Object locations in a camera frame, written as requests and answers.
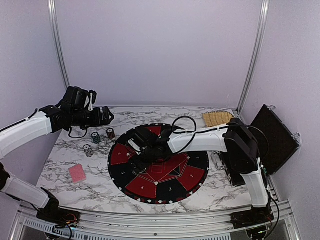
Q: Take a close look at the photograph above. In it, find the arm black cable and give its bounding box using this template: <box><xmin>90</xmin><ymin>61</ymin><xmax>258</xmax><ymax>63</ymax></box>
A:
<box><xmin>67</xmin><ymin>124</ymin><xmax>88</xmax><ymax>139</ymax></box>
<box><xmin>164</xmin><ymin>115</ymin><xmax>271</xmax><ymax>161</ymax></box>

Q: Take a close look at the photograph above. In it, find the red brown poker chip stack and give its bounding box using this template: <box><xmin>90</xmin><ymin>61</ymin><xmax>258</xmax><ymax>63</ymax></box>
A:
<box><xmin>106</xmin><ymin>128</ymin><xmax>116</xmax><ymax>139</ymax></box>

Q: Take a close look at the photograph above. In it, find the red playing card deck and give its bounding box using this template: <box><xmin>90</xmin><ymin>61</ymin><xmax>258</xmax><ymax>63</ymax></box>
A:
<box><xmin>68</xmin><ymin>164</ymin><xmax>87</xmax><ymax>184</ymax></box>

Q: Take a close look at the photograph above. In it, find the yellow woven bamboo mat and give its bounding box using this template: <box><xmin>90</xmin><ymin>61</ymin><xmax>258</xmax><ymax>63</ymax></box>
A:
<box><xmin>202</xmin><ymin>111</ymin><xmax>234</xmax><ymax>128</ymax></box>

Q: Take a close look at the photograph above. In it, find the green poker chip stack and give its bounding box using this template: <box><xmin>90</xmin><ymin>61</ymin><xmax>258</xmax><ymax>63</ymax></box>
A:
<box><xmin>91</xmin><ymin>132</ymin><xmax>101</xmax><ymax>144</ymax></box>

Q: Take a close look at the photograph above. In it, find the black poker set case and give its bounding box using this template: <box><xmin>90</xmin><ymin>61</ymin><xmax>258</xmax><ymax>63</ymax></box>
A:
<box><xmin>220</xmin><ymin>105</ymin><xmax>300</xmax><ymax>187</ymax></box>

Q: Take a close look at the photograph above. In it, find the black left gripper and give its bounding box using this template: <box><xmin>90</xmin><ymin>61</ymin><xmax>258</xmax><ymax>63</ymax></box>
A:
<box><xmin>70</xmin><ymin>106</ymin><xmax>114</xmax><ymax>130</ymax></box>

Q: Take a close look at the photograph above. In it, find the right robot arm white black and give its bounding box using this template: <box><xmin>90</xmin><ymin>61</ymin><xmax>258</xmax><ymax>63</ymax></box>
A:
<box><xmin>126</xmin><ymin>118</ymin><xmax>272</xmax><ymax>224</ymax></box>

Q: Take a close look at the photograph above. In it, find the right aluminium frame post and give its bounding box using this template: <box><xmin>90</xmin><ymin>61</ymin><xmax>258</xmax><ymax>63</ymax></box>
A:
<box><xmin>236</xmin><ymin>0</ymin><xmax>270</xmax><ymax>115</ymax></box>

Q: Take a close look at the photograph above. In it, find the round red black poker mat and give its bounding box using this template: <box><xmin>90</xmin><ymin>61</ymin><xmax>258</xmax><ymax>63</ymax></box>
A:
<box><xmin>108</xmin><ymin>129</ymin><xmax>209</xmax><ymax>205</ymax></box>

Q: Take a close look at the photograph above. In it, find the left aluminium frame post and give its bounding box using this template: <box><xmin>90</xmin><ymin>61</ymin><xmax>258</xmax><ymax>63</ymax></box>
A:
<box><xmin>47</xmin><ymin>0</ymin><xmax>71</xmax><ymax>89</ymax></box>

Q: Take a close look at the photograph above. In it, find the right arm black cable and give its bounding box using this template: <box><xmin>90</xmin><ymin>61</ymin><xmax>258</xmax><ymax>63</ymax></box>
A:
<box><xmin>164</xmin><ymin>115</ymin><xmax>271</xmax><ymax>161</ymax></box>

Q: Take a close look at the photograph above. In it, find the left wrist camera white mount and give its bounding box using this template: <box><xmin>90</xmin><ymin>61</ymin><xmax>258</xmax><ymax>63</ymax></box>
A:
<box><xmin>84</xmin><ymin>90</ymin><xmax>97</xmax><ymax>111</ymax></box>

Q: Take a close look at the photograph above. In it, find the aluminium frame post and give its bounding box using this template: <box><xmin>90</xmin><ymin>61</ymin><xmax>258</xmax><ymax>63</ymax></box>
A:
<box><xmin>236</xmin><ymin>0</ymin><xmax>270</xmax><ymax>115</ymax></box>
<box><xmin>47</xmin><ymin>0</ymin><xmax>71</xmax><ymax>89</ymax></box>

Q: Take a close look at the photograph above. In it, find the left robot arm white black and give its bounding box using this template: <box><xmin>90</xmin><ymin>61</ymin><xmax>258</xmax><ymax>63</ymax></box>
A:
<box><xmin>0</xmin><ymin>86</ymin><xmax>115</xmax><ymax>223</ymax></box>

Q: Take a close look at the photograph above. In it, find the white black poker chip stack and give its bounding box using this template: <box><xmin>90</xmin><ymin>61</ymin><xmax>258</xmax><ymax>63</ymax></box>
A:
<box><xmin>83</xmin><ymin>144</ymin><xmax>94</xmax><ymax>158</ymax></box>

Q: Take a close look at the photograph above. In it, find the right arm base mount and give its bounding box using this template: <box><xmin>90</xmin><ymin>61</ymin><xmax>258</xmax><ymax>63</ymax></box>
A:
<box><xmin>230</xmin><ymin>209</ymin><xmax>275</xmax><ymax>229</ymax></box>

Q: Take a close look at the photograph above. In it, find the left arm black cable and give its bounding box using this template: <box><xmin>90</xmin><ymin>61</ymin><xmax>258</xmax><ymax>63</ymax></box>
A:
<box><xmin>67</xmin><ymin>124</ymin><xmax>88</xmax><ymax>139</ymax></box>

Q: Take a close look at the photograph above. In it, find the front aluminium rail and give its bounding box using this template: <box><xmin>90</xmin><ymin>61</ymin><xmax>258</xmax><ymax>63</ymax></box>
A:
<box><xmin>8</xmin><ymin>201</ymin><xmax>301</xmax><ymax>240</ymax></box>

